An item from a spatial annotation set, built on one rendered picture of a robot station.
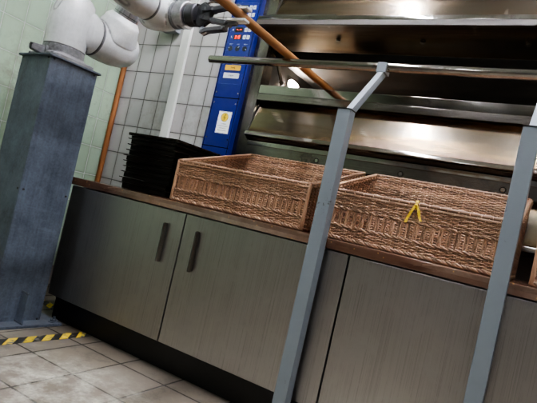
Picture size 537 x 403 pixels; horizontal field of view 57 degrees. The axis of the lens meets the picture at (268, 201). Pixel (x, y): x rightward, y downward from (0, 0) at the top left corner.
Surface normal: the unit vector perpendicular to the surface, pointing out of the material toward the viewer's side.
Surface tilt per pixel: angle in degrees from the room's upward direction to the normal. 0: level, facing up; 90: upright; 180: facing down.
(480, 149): 70
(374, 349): 90
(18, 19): 90
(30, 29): 90
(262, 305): 90
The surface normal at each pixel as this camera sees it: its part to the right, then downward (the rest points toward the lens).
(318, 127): -0.37, -0.45
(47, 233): 0.81, 0.17
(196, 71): -0.48, -0.13
